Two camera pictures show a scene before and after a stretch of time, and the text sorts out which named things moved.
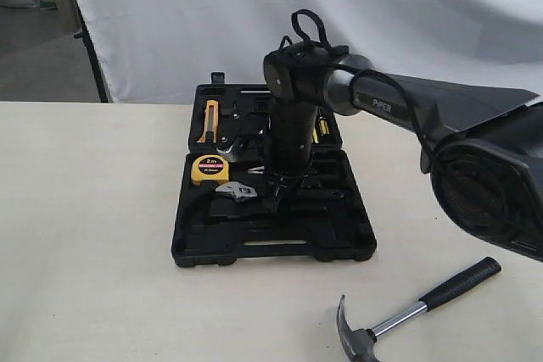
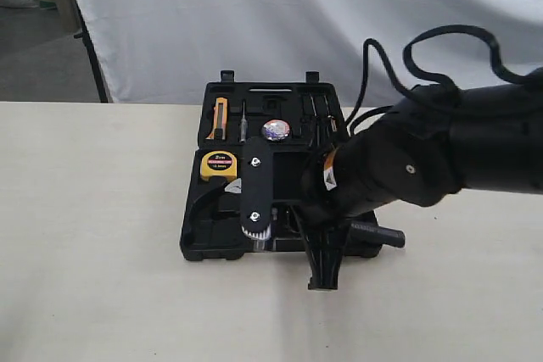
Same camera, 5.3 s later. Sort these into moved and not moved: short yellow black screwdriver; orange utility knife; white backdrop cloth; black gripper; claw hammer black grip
Moved: black gripper; orange utility knife; claw hammer black grip; short yellow black screwdriver
Not moved: white backdrop cloth
